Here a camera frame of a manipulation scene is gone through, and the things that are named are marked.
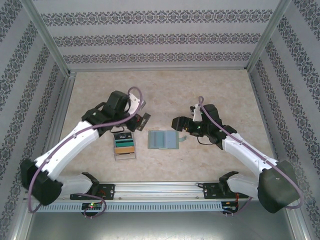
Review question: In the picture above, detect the grey-blue card holder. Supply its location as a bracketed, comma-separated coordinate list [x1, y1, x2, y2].
[147, 129, 188, 151]

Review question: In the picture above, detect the teal credit card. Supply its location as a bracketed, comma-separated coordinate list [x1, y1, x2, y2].
[114, 139, 135, 147]

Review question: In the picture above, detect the gold credit card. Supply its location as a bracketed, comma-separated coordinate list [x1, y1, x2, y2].
[114, 146, 136, 155]

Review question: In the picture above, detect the clear acrylic card tray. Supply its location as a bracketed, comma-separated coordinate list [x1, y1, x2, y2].
[112, 131, 138, 162]

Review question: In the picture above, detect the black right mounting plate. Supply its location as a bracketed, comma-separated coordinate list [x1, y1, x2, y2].
[199, 182, 251, 201]

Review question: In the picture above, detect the black mounting plate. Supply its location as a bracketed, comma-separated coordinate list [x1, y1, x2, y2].
[69, 183, 116, 201]
[199, 182, 251, 201]

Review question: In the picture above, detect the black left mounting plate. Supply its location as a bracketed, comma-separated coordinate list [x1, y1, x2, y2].
[69, 183, 116, 201]

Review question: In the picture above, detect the right circuit board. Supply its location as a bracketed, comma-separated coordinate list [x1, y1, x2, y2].
[221, 201, 240, 212]

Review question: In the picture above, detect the circuit board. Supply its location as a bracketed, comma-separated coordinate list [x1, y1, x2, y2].
[221, 201, 240, 212]
[81, 201, 103, 211]

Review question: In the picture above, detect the left circuit board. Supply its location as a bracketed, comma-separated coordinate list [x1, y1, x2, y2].
[81, 201, 103, 211]

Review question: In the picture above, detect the grey metal panel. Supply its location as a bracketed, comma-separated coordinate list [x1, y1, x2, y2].
[14, 209, 310, 240]

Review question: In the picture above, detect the aluminium rear frame bar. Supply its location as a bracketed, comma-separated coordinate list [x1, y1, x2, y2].
[67, 66, 251, 74]

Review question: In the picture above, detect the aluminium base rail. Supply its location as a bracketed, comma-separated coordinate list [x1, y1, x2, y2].
[62, 181, 260, 201]

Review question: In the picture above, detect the slotted grey cable duct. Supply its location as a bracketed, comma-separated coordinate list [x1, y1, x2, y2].
[33, 201, 223, 213]

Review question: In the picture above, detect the left aluminium frame post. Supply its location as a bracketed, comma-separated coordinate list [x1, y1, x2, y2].
[21, 0, 76, 77]

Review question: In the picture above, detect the aluminium frame post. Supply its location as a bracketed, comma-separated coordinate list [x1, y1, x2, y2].
[21, 0, 76, 77]
[246, 0, 294, 72]

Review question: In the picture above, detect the right aluminium frame post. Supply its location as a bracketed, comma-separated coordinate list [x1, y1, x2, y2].
[246, 0, 294, 72]

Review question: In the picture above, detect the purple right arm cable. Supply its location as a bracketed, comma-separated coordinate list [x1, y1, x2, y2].
[198, 96, 305, 217]

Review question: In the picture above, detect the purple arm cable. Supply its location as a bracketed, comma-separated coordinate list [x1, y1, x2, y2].
[26, 86, 146, 219]
[198, 96, 305, 217]

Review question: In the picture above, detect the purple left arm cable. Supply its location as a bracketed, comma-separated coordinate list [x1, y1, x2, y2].
[26, 86, 146, 219]

